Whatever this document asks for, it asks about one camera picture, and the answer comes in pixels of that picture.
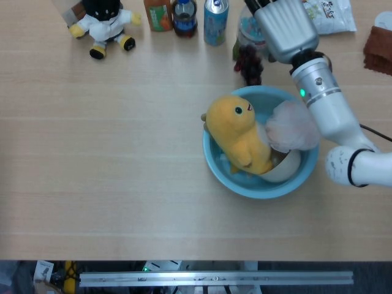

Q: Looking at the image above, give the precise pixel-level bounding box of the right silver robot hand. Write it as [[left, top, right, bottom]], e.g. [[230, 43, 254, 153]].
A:
[[244, 0, 320, 64]]

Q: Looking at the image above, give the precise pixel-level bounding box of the purple grape bunch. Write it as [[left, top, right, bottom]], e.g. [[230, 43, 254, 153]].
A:
[[232, 39, 264, 86]]

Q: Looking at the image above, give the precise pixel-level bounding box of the pink mesh bath loofah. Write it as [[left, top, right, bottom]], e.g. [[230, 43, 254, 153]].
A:
[[265, 102, 321, 153]]

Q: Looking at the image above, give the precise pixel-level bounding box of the yellow plush toy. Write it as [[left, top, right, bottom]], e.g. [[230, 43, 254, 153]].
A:
[[200, 94, 274, 176]]

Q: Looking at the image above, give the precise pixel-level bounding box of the beige bowl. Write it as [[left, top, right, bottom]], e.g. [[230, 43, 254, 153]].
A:
[[260, 149, 301, 184]]

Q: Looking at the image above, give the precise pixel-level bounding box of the black plush doll white coat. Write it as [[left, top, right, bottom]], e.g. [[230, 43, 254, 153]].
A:
[[67, 0, 142, 59]]

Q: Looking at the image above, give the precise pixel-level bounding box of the clear jar of blue clips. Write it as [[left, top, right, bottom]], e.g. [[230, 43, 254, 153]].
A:
[[235, 6, 267, 56]]

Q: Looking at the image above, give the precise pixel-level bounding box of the white green snack bag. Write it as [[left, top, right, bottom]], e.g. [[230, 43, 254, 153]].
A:
[[301, 0, 358, 36]]

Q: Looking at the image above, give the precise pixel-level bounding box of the tall blue drink can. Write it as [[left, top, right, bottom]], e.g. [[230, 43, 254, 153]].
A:
[[203, 0, 230, 47]]

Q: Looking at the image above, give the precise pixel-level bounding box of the folded brown cloth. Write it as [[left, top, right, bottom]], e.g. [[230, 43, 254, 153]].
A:
[[363, 26, 392, 77]]

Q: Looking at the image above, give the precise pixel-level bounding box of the white round disc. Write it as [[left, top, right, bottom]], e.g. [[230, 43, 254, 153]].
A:
[[374, 11, 392, 31]]

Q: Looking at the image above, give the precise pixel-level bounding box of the cola bottle blue label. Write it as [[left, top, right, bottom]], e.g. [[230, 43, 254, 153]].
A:
[[171, 0, 198, 39]]

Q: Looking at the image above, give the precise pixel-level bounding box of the orange juice bottle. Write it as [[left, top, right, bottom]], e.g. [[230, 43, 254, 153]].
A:
[[143, 0, 174, 32]]

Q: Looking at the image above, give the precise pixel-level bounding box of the light blue plastic basin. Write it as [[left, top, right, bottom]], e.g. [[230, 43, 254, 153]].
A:
[[202, 85, 320, 200]]

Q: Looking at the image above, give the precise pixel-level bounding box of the small brown white box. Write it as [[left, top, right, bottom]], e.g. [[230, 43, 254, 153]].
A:
[[61, 0, 88, 25]]

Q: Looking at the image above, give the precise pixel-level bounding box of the yellow pole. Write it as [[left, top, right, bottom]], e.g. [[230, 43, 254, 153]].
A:
[[63, 260, 77, 294]]

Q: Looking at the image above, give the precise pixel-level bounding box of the white paper card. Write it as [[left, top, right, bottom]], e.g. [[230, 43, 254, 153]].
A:
[[33, 260, 53, 284]]

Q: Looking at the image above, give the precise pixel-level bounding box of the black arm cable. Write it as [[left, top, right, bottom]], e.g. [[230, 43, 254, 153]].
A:
[[358, 123, 392, 140]]

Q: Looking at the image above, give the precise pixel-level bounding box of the aluminium rail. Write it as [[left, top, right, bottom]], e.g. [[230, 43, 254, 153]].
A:
[[78, 271, 354, 288]]

